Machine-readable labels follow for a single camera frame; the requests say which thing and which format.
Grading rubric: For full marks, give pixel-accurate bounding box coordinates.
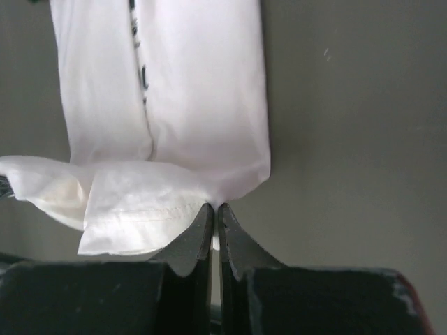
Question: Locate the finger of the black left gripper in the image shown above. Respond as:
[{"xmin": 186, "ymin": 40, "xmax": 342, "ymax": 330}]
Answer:
[{"xmin": 0, "ymin": 176, "xmax": 14, "ymax": 200}]

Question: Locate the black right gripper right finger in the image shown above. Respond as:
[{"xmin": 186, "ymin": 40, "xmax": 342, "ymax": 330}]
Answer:
[{"xmin": 218, "ymin": 204, "xmax": 434, "ymax": 334}]

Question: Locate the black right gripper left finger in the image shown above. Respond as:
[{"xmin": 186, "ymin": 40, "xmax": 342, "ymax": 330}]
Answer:
[{"xmin": 1, "ymin": 204, "xmax": 214, "ymax": 334}]

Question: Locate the white and green t-shirt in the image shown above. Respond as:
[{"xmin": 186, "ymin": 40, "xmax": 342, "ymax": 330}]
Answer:
[{"xmin": 1, "ymin": 1, "xmax": 270, "ymax": 255}]

